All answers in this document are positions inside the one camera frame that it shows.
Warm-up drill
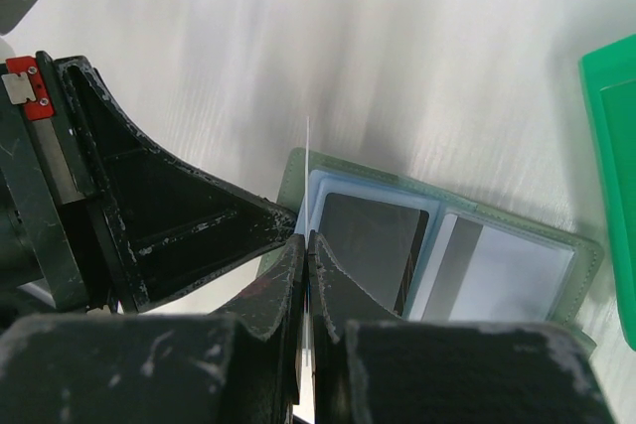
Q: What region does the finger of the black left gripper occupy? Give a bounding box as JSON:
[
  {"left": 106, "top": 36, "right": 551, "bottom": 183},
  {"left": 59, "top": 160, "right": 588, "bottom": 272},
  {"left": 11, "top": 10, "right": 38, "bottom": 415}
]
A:
[{"left": 54, "top": 57, "right": 297, "bottom": 313}]

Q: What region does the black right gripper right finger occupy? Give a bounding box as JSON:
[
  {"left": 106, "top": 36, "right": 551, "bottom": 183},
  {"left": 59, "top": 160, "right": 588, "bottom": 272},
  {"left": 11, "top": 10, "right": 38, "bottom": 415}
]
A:
[{"left": 307, "top": 232, "right": 613, "bottom": 423}]

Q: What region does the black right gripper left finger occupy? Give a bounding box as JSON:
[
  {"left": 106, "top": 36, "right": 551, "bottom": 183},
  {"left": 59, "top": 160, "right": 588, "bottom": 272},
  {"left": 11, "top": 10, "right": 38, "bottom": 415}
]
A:
[{"left": 1, "top": 234, "right": 305, "bottom": 423}]

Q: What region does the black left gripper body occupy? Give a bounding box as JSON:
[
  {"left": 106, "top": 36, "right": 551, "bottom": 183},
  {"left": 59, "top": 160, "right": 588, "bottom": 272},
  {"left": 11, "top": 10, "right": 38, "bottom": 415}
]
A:
[{"left": 1, "top": 52, "right": 118, "bottom": 315}]

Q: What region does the white card edge-on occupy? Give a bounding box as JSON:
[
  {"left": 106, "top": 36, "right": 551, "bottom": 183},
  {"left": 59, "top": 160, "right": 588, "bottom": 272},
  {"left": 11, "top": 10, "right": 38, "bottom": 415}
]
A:
[{"left": 304, "top": 115, "right": 312, "bottom": 366}]

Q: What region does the sage green leather card holder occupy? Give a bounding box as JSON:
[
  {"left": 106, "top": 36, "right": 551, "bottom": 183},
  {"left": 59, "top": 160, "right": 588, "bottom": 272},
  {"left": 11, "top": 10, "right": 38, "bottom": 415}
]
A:
[{"left": 277, "top": 148, "right": 603, "bottom": 330}]

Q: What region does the dark grey chip card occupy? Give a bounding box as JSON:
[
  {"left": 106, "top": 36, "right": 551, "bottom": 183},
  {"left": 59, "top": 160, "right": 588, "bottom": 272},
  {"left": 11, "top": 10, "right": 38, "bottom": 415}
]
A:
[{"left": 319, "top": 193, "right": 429, "bottom": 315}]

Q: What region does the green plastic card bin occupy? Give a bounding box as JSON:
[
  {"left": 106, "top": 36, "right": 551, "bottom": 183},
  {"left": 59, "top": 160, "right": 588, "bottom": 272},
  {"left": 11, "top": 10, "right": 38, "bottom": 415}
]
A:
[{"left": 579, "top": 35, "right": 635, "bottom": 348}]

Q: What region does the white striped card in holder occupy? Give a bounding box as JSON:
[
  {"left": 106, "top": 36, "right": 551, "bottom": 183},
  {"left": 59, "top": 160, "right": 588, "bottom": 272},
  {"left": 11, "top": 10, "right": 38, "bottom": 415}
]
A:
[{"left": 403, "top": 212, "right": 574, "bottom": 322}]

